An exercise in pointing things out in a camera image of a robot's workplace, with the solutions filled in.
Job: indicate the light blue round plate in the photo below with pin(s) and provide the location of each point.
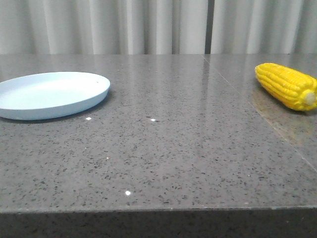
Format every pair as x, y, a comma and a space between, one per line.
51, 95

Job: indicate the yellow corn cob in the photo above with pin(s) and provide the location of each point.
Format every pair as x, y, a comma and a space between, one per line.
294, 89

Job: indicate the white pleated curtain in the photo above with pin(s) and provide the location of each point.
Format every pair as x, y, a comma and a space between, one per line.
158, 26

